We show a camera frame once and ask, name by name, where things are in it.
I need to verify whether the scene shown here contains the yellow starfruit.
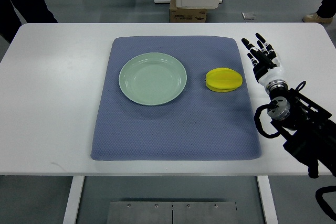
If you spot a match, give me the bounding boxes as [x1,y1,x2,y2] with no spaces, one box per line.
[206,68,243,92]

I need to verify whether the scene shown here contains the person in dark clothes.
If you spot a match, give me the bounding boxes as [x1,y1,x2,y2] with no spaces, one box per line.
[1,0,57,43]

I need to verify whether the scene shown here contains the white right table leg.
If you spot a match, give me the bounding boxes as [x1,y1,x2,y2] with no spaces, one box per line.
[257,176,278,224]

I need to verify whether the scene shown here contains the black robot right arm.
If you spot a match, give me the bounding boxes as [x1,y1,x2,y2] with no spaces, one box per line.
[254,80,335,179]

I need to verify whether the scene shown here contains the person leg with tan shoe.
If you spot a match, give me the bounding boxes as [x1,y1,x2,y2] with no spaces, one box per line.
[302,0,335,24]

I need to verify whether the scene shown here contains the white left table leg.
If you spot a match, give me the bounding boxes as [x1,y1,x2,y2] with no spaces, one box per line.
[62,176,85,224]

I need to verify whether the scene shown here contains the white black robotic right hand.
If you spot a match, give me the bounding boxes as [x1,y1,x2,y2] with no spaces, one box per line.
[241,33,288,92]

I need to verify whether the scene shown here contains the white table leg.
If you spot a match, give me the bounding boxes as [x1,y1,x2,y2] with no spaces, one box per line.
[62,176,85,224]
[257,176,278,224]

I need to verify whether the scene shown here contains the light green plate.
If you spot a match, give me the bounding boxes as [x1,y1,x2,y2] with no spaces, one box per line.
[119,52,187,106]

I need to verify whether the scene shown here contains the small grey floor plate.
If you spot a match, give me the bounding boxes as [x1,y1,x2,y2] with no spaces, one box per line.
[242,12,256,20]

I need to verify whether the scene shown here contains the blue textured mat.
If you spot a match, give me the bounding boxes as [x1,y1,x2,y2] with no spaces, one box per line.
[91,36,261,161]

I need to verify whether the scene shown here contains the brown cardboard box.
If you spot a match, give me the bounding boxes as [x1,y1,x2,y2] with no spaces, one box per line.
[169,0,207,23]

